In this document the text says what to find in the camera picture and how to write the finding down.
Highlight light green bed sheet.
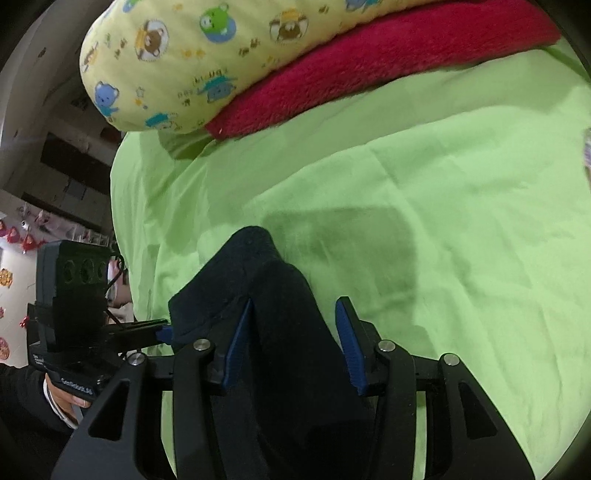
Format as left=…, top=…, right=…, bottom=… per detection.
left=110, top=37, right=591, bottom=480

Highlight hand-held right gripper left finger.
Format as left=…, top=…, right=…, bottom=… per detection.
left=51, top=298, right=254, bottom=480

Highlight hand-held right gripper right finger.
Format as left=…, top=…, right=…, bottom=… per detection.
left=335, top=296, right=548, bottom=480

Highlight person's left forearm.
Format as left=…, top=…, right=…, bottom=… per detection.
left=0, top=364, right=77, bottom=480

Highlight person's left hand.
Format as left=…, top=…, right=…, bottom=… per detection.
left=44, top=373, right=93, bottom=428

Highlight dark wall shelf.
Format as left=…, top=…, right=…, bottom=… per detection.
left=23, top=131, right=116, bottom=232

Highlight red wall ornaments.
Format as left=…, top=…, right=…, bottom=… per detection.
left=0, top=208, right=51, bottom=365

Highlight black cable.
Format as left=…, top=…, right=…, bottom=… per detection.
left=104, top=253, right=129, bottom=326

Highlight dark fleece pants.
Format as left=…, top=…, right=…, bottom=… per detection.
left=167, top=226, right=384, bottom=480

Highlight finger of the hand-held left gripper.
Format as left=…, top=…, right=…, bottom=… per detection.
left=106, top=318, right=174, bottom=346

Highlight red fleece towel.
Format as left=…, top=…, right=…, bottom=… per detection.
left=205, top=0, right=561, bottom=141

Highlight yellow cartoon print bolster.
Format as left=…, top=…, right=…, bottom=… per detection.
left=79, top=0, right=439, bottom=134

